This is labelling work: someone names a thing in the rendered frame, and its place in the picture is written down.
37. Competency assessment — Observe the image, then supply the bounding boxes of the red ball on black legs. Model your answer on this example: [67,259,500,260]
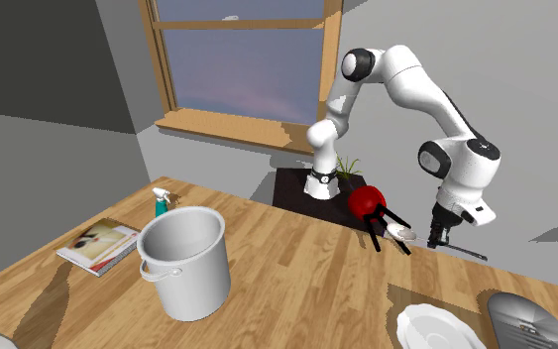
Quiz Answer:
[347,184,413,257]

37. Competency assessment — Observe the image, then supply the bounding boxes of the teal spray bottle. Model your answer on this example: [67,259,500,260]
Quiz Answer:
[151,186,172,219]

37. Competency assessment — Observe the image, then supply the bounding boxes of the wooden framed window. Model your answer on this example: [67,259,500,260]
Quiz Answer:
[137,0,345,157]

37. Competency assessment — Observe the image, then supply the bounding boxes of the white plate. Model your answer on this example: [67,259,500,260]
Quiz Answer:
[395,302,488,349]

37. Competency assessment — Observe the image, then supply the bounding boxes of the dark robot stand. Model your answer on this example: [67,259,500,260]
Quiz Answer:
[272,167,387,238]

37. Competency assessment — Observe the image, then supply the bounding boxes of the green potted plant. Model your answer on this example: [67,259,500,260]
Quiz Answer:
[334,153,368,193]

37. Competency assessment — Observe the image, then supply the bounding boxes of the silver spoon with dark handle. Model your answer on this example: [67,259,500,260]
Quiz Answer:
[386,222,489,262]

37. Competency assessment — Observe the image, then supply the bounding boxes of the spiral-bound book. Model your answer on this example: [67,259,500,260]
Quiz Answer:
[56,217,141,279]

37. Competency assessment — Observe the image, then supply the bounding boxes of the large white pot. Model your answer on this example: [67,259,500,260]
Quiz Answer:
[135,205,232,323]

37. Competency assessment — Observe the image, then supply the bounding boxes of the grey rounded appliance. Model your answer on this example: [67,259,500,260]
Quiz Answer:
[486,291,558,349]

